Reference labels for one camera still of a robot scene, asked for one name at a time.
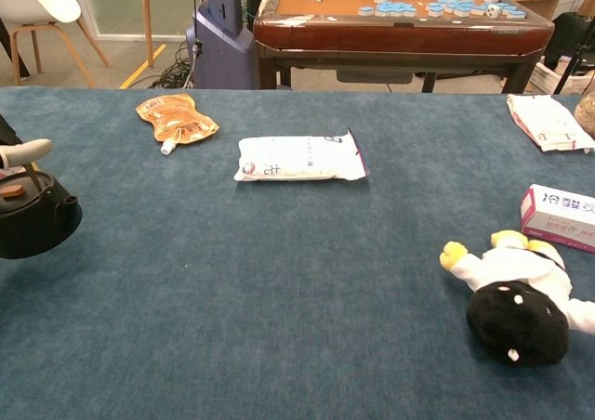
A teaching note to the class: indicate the brown mahjong table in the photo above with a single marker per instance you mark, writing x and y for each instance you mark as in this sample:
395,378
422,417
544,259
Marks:
395,38

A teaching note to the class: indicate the black and white plush doll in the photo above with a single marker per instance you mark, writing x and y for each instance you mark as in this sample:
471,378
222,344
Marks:
516,322

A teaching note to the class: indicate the wooden pole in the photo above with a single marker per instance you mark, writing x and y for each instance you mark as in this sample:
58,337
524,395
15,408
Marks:
147,20

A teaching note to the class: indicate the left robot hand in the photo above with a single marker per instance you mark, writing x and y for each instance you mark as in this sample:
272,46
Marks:
28,151

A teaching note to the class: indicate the black tripod stand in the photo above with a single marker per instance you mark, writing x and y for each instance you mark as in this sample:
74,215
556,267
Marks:
574,64

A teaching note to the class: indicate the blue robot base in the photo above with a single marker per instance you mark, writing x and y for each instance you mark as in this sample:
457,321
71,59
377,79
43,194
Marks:
223,53

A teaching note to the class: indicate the white pink toothpaste box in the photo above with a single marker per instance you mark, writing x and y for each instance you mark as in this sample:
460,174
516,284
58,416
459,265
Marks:
558,222

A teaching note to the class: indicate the white tissue packet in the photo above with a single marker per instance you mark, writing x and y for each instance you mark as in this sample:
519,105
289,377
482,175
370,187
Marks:
548,120

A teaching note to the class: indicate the orange spout pouch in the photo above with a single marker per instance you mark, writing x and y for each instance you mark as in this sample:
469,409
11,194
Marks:
179,118

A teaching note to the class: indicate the black teapot with orange knob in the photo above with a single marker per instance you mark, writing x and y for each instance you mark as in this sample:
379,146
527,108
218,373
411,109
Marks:
37,229

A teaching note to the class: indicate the white plastic refill bag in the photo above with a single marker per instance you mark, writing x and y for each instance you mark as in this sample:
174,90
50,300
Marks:
293,157

